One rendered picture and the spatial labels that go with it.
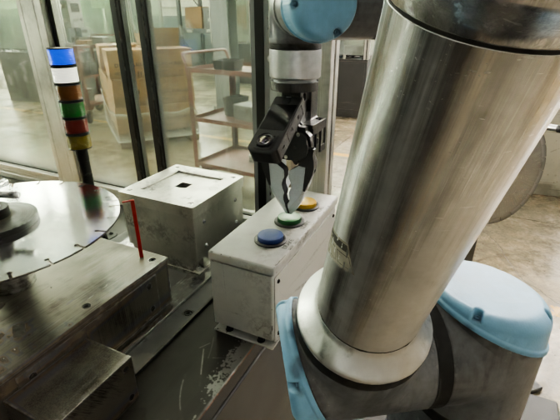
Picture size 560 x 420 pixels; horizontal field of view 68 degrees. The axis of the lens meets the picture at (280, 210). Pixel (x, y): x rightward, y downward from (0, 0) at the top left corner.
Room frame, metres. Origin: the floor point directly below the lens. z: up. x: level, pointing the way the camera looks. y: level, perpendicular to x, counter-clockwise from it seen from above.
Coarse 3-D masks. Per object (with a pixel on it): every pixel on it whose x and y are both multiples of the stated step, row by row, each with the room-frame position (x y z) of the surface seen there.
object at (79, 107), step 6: (60, 102) 0.79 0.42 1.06; (66, 102) 0.79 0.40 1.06; (72, 102) 0.79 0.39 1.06; (78, 102) 0.80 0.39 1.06; (60, 108) 0.80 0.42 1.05; (66, 108) 0.79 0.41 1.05; (72, 108) 0.79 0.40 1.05; (78, 108) 0.80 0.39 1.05; (84, 108) 0.82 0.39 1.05; (66, 114) 0.79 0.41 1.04; (72, 114) 0.79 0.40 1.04; (78, 114) 0.80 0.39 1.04; (84, 114) 0.81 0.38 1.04
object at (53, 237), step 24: (24, 192) 0.62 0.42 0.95; (48, 192) 0.62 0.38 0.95; (72, 192) 0.62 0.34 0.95; (96, 192) 0.62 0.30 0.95; (48, 216) 0.53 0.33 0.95; (72, 216) 0.53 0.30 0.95; (96, 216) 0.53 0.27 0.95; (0, 240) 0.46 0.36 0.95; (24, 240) 0.46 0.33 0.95; (48, 240) 0.46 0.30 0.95; (72, 240) 0.46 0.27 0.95; (96, 240) 0.47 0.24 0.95; (0, 264) 0.41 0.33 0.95; (24, 264) 0.41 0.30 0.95; (48, 264) 0.41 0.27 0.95
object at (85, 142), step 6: (72, 138) 0.79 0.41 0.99; (78, 138) 0.79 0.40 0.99; (84, 138) 0.80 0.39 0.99; (90, 138) 0.82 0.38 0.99; (72, 144) 0.79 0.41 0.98; (78, 144) 0.79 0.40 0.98; (84, 144) 0.80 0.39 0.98; (90, 144) 0.81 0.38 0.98; (72, 150) 0.79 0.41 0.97; (78, 150) 0.79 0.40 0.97
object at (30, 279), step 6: (24, 276) 0.50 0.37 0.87; (30, 276) 0.51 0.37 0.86; (6, 282) 0.48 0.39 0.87; (12, 282) 0.49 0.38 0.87; (18, 282) 0.49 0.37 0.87; (24, 282) 0.50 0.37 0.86; (30, 282) 0.50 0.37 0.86; (0, 288) 0.48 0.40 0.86; (6, 288) 0.48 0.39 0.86; (12, 288) 0.48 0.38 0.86; (18, 288) 0.49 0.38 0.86; (24, 288) 0.49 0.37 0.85; (0, 294) 0.48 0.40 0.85; (6, 294) 0.48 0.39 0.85
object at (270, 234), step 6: (270, 228) 0.58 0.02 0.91; (258, 234) 0.56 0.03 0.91; (264, 234) 0.56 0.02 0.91; (270, 234) 0.56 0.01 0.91; (276, 234) 0.56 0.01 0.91; (282, 234) 0.56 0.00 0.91; (258, 240) 0.55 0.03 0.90; (264, 240) 0.54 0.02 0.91; (270, 240) 0.54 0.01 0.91; (276, 240) 0.54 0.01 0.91; (282, 240) 0.55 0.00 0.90
